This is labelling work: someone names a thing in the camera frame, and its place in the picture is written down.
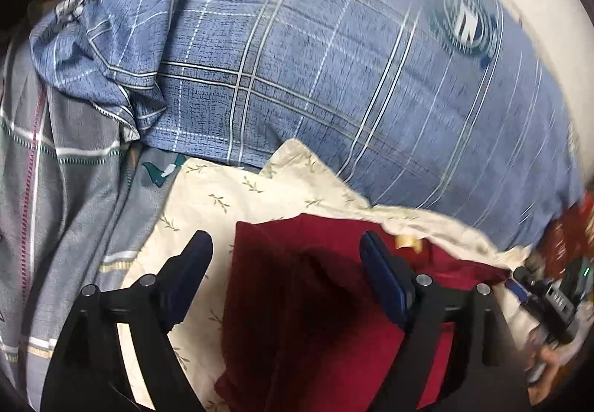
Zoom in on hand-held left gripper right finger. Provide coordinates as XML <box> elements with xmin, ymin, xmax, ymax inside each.
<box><xmin>359</xmin><ymin>231</ymin><xmax>530</xmax><ymax>412</ymax></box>

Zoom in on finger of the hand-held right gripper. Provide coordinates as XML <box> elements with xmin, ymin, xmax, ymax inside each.
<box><xmin>505</xmin><ymin>278</ymin><xmax>531</xmax><ymax>302</ymax></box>

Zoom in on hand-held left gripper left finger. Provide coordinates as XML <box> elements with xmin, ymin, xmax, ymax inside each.
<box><xmin>39</xmin><ymin>230</ymin><xmax>214</xmax><ymax>412</ymax></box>

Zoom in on dark red sweater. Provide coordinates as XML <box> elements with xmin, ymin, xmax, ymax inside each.
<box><xmin>214</xmin><ymin>213</ymin><xmax>511</xmax><ymax>412</ymax></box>

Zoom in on person's right hand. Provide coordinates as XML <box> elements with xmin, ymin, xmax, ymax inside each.
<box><xmin>526</xmin><ymin>338</ymin><xmax>576</xmax><ymax>395</ymax></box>

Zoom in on red plastic bag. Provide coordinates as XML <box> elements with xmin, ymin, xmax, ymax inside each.
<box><xmin>545</xmin><ymin>196</ymin><xmax>594</xmax><ymax>273</ymax></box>

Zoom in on grey plaid blanket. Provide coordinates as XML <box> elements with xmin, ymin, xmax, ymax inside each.
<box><xmin>0</xmin><ymin>36</ymin><xmax>186</xmax><ymax>399</ymax></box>

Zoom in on blue plaid pillow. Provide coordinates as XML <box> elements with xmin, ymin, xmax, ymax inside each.
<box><xmin>29</xmin><ymin>0</ymin><xmax>583</xmax><ymax>250</ymax></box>

